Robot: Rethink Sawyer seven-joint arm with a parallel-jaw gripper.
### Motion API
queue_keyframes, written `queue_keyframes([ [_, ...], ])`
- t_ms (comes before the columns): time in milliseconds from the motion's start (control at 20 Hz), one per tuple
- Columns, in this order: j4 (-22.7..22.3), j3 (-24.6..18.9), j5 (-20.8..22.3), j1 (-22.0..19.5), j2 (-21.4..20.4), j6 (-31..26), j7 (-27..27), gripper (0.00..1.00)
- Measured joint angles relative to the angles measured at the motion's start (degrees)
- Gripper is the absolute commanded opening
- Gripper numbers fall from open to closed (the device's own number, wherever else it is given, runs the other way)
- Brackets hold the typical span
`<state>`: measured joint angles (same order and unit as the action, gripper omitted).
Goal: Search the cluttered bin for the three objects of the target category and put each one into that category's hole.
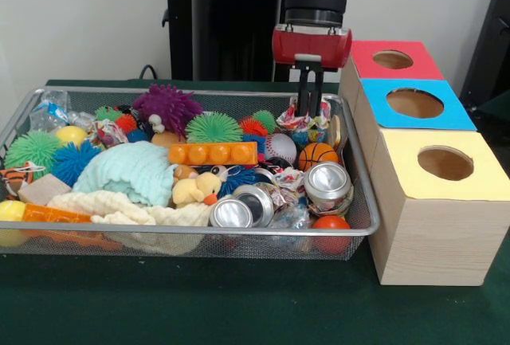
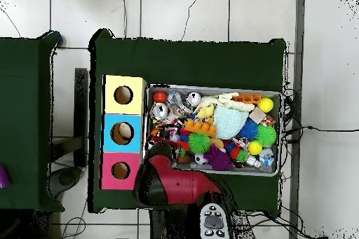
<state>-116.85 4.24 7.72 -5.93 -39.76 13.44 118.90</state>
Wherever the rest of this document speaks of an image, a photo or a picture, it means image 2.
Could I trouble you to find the red-orange ball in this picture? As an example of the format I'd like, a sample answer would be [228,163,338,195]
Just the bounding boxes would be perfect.
[152,90,168,104]

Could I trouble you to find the dark grey rounded base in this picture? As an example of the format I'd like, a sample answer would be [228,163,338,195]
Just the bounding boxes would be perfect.
[46,165,83,199]

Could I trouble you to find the orange toy building brick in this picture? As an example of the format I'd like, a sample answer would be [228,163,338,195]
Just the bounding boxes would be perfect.
[183,118,217,137]

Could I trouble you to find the wooden box with three holes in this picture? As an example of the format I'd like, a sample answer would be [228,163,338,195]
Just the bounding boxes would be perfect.
[99,74,148,191]

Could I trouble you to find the bright green spiky ball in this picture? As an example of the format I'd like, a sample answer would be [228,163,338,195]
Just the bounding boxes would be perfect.
[187,132,212,154]

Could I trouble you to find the purple spiky toy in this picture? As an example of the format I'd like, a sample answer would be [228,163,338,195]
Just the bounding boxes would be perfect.
[203,144,234,171]

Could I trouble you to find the shallow wire mesh bin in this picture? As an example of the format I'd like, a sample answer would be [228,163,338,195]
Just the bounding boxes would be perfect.
[144,83,283,177]

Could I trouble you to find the black power cable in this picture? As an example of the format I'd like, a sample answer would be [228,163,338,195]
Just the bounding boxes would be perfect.
[283,125,359,137]

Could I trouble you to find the green cloth side table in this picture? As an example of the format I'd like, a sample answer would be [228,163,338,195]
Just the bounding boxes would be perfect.
[0,31,65,212]

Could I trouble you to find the blue spiky ball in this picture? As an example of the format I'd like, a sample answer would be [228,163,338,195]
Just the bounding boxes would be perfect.
[237,117,259,142]

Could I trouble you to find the yellow plush duck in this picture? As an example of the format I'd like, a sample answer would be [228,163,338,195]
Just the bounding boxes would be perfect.
[195,104,215,119]

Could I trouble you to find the dark green table cloth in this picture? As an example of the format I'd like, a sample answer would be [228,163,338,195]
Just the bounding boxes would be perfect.
[88,28,288,219]

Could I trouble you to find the mint green cloth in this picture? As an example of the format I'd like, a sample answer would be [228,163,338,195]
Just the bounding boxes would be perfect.
[212,105,250,140]

